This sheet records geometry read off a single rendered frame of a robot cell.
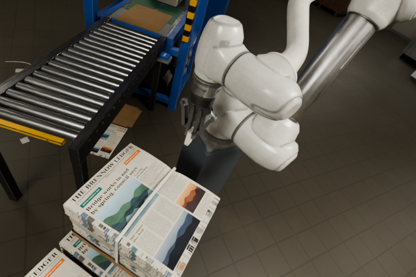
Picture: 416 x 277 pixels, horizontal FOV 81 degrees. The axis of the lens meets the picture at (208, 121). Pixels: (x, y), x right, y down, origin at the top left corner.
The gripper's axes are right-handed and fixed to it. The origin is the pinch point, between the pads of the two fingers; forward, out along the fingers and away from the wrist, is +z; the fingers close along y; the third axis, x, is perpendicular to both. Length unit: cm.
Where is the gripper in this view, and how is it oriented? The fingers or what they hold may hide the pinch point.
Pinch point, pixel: (189, 136)
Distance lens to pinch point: 83.8
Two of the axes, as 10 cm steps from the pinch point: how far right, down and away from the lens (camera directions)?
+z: -2.6, 7.0, 6.7
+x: 4.5, -5.2, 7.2
